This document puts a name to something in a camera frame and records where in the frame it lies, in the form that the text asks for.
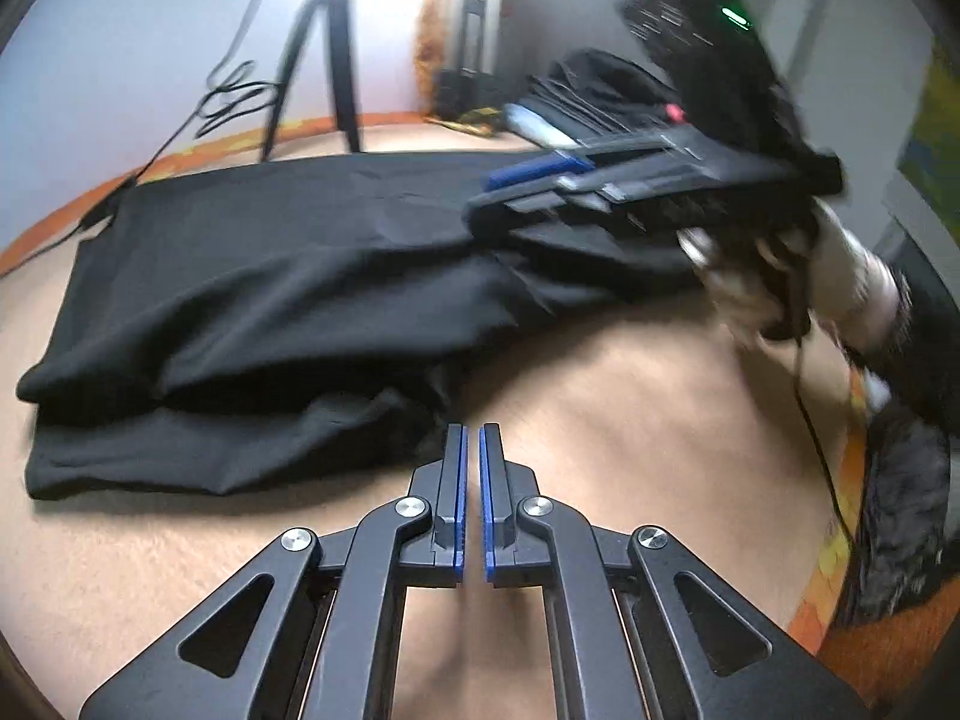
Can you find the beige blanket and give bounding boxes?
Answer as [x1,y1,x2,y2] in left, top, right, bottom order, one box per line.
[2,146,866,718]

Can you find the orange patterned bedsheet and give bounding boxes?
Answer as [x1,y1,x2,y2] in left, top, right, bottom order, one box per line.
[0,110,960,691]

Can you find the black pants with yellow stripes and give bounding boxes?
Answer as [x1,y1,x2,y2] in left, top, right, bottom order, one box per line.
[16,151,695,500]

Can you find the green white patterned pillow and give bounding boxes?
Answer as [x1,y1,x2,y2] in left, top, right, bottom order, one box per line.
[900,41,960,241]

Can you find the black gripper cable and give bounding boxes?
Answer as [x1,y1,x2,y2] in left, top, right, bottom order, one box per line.
[790,336,858,550]

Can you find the right hand in white glove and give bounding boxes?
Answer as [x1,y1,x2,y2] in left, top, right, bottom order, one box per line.
[677,203,900,353]

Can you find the small black tripod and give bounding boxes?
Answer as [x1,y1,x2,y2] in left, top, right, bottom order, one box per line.
[257,0,368,164]

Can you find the stack of folded dark clothes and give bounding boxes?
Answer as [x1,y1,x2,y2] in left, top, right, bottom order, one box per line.
[503,49,685,148]

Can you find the folded metal tripod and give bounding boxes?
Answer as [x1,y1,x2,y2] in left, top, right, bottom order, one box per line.
[433,0,503,121]

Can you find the black power cable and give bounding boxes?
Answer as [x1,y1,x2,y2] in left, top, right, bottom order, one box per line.
[78,0,283,238]

